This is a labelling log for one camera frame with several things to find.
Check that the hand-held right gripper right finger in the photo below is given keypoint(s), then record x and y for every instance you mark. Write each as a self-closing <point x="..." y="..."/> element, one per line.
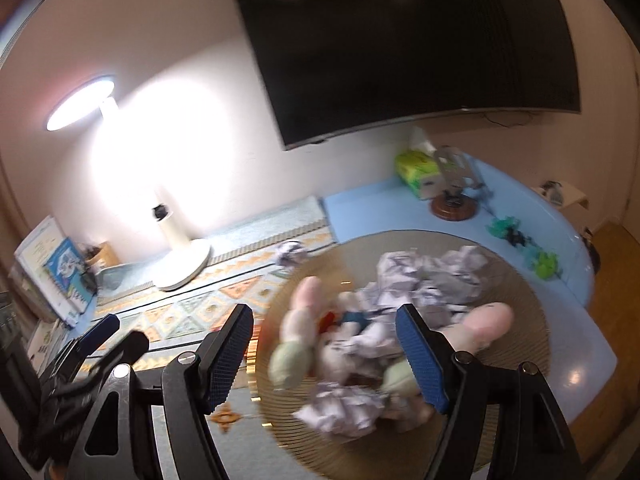
<point x="420" y="360"/>

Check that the row of upright books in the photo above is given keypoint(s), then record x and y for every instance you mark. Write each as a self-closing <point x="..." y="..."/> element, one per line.
<point x="67" y="270"/>

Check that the blue patterned woven mat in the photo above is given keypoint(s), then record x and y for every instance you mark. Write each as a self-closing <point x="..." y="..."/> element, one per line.
<point x="200" y="305"/>

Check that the pile of paper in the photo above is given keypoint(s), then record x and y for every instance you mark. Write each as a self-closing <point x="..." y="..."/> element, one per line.
<point x="430" y="280"/>

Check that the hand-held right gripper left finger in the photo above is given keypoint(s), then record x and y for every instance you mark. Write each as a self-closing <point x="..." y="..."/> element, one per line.
<point x="227" y="355"/>

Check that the stack of flat workbooks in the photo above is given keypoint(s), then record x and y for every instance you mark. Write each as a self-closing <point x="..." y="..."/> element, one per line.
<point x="45" y="340"/>

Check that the black mesh pen holder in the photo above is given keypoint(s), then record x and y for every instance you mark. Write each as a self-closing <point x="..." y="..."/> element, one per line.
<point x="89" y="272"/>

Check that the white side shelf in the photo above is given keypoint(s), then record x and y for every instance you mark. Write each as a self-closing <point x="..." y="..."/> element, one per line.
<point x="572" y="197"/>

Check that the black flat screen monitor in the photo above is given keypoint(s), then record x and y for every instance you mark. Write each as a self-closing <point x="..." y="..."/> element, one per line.
<point x="400" y="35"/>

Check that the dark blue plush toy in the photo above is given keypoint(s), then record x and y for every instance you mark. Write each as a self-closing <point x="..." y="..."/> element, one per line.
<point x="354" y="317"/>

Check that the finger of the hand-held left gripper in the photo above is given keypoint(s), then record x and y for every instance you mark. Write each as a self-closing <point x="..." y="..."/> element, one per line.
<point x="100" y="332"/>
<point x="127" y="350"/>

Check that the crumpled white paper ball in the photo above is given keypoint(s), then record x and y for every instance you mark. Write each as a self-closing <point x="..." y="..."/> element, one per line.
<point x="292" y="253"/>

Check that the white desk lamp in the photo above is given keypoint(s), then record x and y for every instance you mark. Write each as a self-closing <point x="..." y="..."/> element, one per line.
<point x="182" y="265"/>

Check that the plain dango plush skewer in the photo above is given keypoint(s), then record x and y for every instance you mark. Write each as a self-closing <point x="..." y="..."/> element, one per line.
<point x="297" y="330"/>

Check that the white cat plush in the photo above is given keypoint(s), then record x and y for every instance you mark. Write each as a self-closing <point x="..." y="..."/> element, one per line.
<point x="337" y="357"/>

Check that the green toy figure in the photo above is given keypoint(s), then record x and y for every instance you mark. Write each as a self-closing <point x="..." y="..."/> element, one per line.
<point x="507" y="230"/>
<point x="545" y="264"/>

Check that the green tissue box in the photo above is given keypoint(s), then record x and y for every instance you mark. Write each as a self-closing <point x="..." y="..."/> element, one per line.
<point x="415" y="170"/>

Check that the dango plush skewer with faces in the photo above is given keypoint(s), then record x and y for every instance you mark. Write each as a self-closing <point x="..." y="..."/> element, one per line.
<point x="480" y="325"/>

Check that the red fries plush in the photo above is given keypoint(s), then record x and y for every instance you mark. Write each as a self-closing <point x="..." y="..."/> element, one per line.
<point x="327" y="321"/>

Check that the metal stand with wooden base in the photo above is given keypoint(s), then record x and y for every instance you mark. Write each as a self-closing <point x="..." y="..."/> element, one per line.
<point x="452" y="207"/>

